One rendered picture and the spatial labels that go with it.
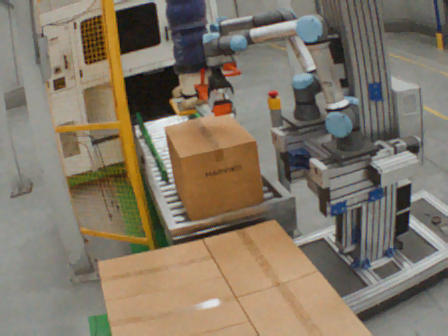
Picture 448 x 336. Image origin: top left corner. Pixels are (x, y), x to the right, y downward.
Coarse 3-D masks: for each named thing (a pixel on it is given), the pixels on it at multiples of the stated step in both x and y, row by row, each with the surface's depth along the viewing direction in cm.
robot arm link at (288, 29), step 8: (280, 24) 214; (288, 24) 212; (240, 32) 224; (248, 32) 223; (256, 32) 220; (264, 32) 218; (272, 32) 216; (280, 32) 214; (288, 32) 213; (328, 32) 203; (248, 40) 223; (256, 40) 222; (264, 40) 221; (272, 40) 221
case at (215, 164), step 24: (192, 120) 323; (216, 120) 315; (168, 144) 315; (192, 144) 283; (216, 144) 277; (240, 144) 273; (192, 168) 271; (216, 168) 274; (240, 168) 277; (192, 192) 275; (216, 192) 279; (240, 192) 282; (192, 216) 280
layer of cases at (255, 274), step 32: (256, 224) 276; (128, 256) 261; (160, 256) 259; (192, 256) 255; (224, 256) 251; (256, 256) 247; (288, 256) 242; (128, 288) 232; (160, 288) 230; (192, 288) 228; (224, 288) 225; (256, 288) 221; (288, 288) 217; (320, 288) 211; (128, 320) 207; (160, 320) 206; (192, 320) 204; (224, 320) 201; (256, 320) 198; (288, 320) 194; (320, 320) 189; (352, 320) 184
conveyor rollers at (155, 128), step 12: (156, 120) 478; (168, 120) 472; (180, 120) 466; (156, 132) 445; (144, 144) 425; (156, 144) 419; (168, 156) 387; (156, 168) 369; (168, 168) 370; (168, 192) 329; (264, 192) 314; (168, 204) 313; (180, 204) 312; (180, 216) 296
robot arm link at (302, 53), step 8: (280, 8) 267; (288, 8) 269; (288, 16) 265; (288, 40) 270; (296, 40) 267; (296, 48) 268; (304, 48) 268; (296, 56) 272; (304, 56) 268; (304, 64) 269; (312, 64) 268; (304, 72) 270; (312, 72) 267; (320, 88) 267
